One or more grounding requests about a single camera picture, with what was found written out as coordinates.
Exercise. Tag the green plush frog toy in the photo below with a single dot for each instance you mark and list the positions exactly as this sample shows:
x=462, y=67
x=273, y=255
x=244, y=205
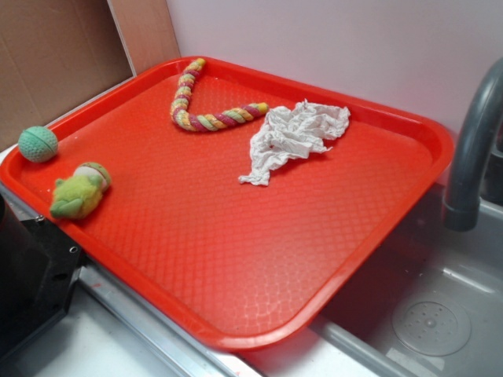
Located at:
x=79, y=195

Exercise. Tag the grey toy faucet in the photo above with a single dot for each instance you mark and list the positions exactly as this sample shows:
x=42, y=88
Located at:
x=476, y=169

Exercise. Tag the brown cardboard panel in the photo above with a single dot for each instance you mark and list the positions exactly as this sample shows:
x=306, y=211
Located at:
x=57, y=55

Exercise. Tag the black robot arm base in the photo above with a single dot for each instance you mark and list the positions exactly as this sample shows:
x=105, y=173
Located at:
x=39, y=267

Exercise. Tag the red plastic tray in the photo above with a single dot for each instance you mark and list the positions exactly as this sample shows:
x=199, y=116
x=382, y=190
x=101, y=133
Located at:
x=237, y=266

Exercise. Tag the crumpled white paper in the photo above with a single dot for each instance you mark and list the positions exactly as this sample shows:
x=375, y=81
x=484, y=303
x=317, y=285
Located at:
x=293, y=134

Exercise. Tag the grey toy sink basin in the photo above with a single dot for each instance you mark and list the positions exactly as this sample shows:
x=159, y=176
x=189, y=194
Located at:
x=427, y=302

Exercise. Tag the multicolour braided rope toy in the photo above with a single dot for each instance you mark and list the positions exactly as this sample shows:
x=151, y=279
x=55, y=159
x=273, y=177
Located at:
x=179, y=109

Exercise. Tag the metal table edge rail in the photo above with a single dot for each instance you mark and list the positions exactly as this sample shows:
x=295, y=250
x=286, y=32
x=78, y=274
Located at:
x=110, y=331

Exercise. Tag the green rubber ball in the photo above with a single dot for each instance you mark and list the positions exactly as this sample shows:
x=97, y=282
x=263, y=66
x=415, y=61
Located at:
x=38, y=144

